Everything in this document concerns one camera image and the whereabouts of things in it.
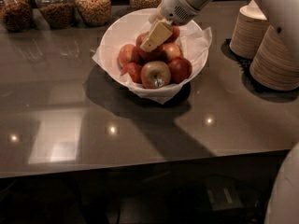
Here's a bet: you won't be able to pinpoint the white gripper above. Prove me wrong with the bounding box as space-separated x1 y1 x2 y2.
140 0 198 52

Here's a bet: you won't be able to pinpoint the pale red apple left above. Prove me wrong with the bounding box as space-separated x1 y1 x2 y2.
117 44 142 68

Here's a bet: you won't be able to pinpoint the small red apple front left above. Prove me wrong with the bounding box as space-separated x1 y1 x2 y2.
121 63 142 83

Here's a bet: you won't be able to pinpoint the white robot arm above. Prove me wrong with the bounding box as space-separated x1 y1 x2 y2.
141 0 299 224

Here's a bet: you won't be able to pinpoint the red apple right front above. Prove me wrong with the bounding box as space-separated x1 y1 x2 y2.
168 57 192 84

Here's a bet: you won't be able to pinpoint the glass jar colourful cereal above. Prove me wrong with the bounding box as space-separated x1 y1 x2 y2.
75 0 111 26

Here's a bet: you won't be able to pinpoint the glass jar dark cereal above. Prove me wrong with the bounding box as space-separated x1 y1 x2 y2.
35 0 76 29

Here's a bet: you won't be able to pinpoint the white bowl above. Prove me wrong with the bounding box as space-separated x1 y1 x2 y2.
99 7 209 91

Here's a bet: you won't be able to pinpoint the yellow-red apple middle right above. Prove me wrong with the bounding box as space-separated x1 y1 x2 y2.
162 43 183 63

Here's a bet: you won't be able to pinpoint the dark box under table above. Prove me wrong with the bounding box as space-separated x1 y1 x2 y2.
181 179 247 219

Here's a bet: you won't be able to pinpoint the back stack paper bowls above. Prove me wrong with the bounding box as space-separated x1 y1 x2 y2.
229 0 269 60

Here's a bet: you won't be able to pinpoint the yellow-red front apple with sticker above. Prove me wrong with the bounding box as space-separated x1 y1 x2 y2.
140 61 171 89

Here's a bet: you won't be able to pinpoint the white paper liner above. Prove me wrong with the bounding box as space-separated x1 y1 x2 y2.
92 17 213 105

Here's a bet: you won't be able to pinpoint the red apple with sticker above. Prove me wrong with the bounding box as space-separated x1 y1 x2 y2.
135 31 164 63

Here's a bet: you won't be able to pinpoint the glass jar far left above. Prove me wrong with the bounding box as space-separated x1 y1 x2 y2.
0 0 34 32

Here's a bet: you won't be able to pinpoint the black tray under bowls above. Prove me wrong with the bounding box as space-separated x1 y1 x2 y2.
221 38 299 103

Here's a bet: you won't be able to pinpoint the red apple at back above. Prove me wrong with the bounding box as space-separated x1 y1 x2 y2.
166 26 180 43

